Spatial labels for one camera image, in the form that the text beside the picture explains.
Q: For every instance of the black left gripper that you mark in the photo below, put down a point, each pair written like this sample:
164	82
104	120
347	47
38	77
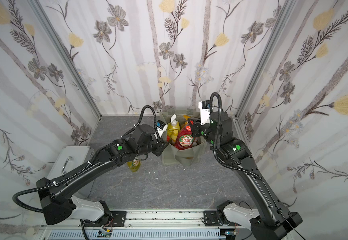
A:
160	144

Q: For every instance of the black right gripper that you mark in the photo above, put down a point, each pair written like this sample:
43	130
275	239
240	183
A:
198	128

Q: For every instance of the large yellow pump soap bottle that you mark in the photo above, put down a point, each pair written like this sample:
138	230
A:
173	130

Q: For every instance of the red soap bottle red cap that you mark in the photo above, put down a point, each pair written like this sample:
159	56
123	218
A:
184	138

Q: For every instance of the green fabric shopping bag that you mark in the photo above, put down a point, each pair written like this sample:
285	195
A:
187	157

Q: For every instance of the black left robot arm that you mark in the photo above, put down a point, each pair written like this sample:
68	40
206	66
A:
56	195

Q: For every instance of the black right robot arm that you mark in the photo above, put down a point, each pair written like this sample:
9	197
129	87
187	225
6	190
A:
271	220

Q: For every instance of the green bottle red cap rear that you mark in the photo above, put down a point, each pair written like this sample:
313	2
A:
134	165

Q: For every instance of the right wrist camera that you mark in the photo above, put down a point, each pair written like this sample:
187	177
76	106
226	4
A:
204	107

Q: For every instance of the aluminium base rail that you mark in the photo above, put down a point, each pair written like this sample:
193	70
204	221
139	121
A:
158	225

